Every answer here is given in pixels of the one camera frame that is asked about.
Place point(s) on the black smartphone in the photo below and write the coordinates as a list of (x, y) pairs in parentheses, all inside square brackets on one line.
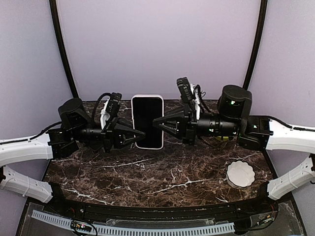
[(147, 121)]

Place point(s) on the lime green bowl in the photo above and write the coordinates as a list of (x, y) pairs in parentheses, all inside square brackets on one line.
[(223, 138)]

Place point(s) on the white slotted cable duct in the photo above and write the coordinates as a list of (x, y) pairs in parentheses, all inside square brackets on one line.
[(135, 228)]

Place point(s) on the black corner post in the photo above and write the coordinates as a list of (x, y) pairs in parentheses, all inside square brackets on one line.
[(256, 43), (61, 47)]

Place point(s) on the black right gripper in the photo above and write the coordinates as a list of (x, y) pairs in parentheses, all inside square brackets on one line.
[(190, 121)]

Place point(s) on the pink phone case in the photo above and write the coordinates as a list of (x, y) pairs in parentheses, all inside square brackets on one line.
[(147, 121)]

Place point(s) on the black front table rail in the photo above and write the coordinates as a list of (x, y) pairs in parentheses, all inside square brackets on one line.
[(95, 212)]

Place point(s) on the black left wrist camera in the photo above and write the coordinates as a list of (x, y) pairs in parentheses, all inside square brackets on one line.
[(110, 109)]

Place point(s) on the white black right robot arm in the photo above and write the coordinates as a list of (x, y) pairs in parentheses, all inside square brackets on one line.
[(233, 120)]

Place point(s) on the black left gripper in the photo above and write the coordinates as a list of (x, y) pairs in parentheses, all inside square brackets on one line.
[(120, 139)]

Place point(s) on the black right corner post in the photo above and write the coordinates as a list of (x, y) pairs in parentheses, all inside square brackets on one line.
[(256, 43)]

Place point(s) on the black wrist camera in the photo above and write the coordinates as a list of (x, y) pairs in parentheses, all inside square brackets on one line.
[(110, 109), (189, 96)]

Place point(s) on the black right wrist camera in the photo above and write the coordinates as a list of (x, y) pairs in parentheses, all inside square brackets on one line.
[(189, 96)]

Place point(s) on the black left corner post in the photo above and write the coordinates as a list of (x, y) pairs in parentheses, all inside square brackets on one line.
[(61, 47)]

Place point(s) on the white scalloped dish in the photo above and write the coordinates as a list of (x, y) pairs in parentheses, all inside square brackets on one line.
[(240, 174)]

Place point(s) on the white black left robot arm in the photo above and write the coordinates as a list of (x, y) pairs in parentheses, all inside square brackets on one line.
[(61, 140)]

